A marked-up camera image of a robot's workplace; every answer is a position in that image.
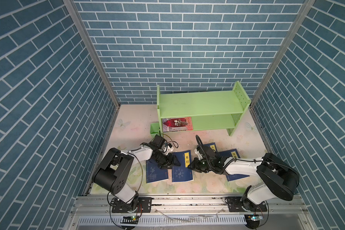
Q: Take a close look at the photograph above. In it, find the aluminium corner frame post right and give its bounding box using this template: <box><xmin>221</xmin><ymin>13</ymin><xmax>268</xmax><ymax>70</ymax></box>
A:
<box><xmin>250</xmin><ymin>0</ymin><xmax>315</xmax><ymax>110</ymax></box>

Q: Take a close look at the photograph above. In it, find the aluminium corner frame post left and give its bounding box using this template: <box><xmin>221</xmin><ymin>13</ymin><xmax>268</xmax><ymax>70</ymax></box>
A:
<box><xmin>63</xmin><ymin>0</ymin><xmax>120</xmax><ymax>109</ymax></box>

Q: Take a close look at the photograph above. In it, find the blue book centre right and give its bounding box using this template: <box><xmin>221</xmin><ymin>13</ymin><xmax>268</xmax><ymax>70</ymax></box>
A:
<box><xmin>203</xmin><ymin>142</ymin><xmax>217</xmax><ymax>152</ymax></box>

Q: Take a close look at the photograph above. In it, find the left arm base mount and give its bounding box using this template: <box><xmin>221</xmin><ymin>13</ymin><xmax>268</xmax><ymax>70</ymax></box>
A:
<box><xmin>111</xmin><ymin>197</ymin><xmax>152</xmax><ymax>214</ymax></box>

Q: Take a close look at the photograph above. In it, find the blue book far right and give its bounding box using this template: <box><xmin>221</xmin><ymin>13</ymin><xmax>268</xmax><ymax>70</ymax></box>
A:
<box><xmin>218</xmin><ymin>149</ymin><xmax>251</xmax><ymax>182</ymax></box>

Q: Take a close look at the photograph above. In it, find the blue book yellow label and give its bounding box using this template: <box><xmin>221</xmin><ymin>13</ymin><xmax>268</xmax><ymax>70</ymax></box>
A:
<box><xmin>172</xmin><ymin>150</ymin><xmax>194</xmax><ymax>183</ymax></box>

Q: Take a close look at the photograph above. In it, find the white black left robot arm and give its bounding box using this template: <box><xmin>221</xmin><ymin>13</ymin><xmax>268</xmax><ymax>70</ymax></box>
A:
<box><xmin>92</xmin><ymin>143</ymin><xmax>181</xmax><ymax>205</ymax></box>

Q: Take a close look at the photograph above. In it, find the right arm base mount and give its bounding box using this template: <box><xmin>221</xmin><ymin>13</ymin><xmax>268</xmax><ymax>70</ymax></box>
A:
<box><xmin>224</xmin><ymin>196</ymin><xmax>268</xmax><ymax>213</ymax></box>

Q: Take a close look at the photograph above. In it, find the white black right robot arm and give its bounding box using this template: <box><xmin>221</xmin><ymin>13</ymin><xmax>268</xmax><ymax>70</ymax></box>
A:
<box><xmin>188</xmin><ymin>153</ymin><xmax>300</xmax><ymax>211</ymax></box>

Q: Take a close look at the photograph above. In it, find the blue book left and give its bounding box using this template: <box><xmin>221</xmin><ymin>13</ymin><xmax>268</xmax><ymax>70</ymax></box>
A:
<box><xmin>146</xmin><ymin>160</ymin><xmax>169</xmax><ymax>184</ymax></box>

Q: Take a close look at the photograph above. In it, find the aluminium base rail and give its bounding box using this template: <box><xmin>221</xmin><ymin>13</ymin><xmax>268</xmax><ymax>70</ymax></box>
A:
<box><xmin>65</xmin><ymin>194</ymin><xmax>314</xmax><ymax>230</ymax></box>

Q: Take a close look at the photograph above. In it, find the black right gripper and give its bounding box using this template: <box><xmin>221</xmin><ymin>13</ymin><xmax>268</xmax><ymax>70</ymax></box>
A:
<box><xmin>185</xmin><ymin>157</ymin><xmax>213</xmax><ymax>173</ymax></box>

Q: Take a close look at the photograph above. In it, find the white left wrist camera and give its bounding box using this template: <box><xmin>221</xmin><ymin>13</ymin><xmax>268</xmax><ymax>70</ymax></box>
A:
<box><xmin>162</xmin><ymin>143</ymin><xmax>174</xmax><ymax>155</ymax></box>

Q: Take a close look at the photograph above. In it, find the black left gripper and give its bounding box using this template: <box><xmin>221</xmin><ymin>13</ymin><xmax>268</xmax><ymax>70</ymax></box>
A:
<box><xmin>153</xmin><ymin>151</ymin><xmax>182</xmax><ymax>169</ymax></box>

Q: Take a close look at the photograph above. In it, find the green two-tier shelf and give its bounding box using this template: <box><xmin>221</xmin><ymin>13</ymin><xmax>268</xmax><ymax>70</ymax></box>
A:
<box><xmin>157</xmin><ymin>82</ymin><xmax>251</xmax><ymax>136</ymax></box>

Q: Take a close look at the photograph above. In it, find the red pink illustrated book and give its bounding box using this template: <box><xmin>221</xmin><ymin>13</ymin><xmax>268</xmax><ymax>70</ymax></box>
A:
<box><xmin>162</xmin><ymin>117</ymin><xmax>193</xmax><ymax>132</ymax></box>

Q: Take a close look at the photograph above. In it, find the aluminium corner frame post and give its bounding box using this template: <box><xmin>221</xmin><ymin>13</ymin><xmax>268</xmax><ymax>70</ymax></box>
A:
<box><xmin>250</xmin><ymin>0</ymin><xmax>315</xmax><ymax>110</ymax></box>
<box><xmin>63</xmin><ymin>0</ymin><xmax>120</xmax><ymax>109</ymax></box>

